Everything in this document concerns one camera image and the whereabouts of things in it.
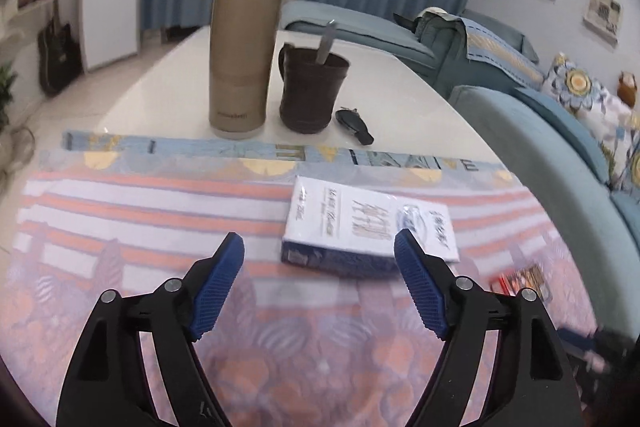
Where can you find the blue seat cushion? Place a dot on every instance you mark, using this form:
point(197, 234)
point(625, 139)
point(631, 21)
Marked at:
point(565, 127)
point(627, 217)

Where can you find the dark snack packet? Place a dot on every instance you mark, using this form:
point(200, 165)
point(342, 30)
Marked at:
point(525, 279)

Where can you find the tan thermos flask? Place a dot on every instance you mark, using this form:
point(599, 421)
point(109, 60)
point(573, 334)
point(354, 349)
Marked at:
point(242, 57)

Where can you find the striped patterned tablecloth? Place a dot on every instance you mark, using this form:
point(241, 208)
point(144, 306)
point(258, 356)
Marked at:
point(150, 207)

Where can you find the dark brown mug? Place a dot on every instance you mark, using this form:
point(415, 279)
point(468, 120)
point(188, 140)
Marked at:
point(310, 92)

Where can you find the black car key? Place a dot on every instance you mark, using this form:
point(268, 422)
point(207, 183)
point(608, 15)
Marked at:
point(352, 122)

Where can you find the floral cushion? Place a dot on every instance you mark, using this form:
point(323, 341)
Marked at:
point(575, 82)

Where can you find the metal spoon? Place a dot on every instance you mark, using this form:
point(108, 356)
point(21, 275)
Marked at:
point(325, 47)

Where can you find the white picture frame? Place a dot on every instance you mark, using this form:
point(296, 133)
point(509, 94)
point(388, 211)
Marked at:
point(602, 18)

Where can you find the black acoustic guitar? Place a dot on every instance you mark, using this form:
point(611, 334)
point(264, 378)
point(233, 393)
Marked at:
point(59, 57)

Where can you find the blue and white carton box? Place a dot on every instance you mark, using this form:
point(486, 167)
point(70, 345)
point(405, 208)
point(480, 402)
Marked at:
point(340, 217)

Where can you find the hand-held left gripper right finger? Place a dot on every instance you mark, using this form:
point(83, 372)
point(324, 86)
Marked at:
point(420, 282)

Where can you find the blue sofa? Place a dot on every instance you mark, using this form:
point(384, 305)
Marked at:
point(525, 122)

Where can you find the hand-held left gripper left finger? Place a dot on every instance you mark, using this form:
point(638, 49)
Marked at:
point(217, 287)

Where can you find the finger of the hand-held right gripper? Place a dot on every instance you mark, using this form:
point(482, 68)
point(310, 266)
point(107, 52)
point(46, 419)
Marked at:
point(575, 339)

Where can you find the brown monkey plush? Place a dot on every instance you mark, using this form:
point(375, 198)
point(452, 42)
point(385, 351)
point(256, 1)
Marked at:
point(627, 88)

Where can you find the green plant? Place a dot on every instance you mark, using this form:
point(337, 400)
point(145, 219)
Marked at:
point(6, 94)

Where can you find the striped blue armrest cover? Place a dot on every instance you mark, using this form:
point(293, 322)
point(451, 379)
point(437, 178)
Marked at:
point(500, 52)

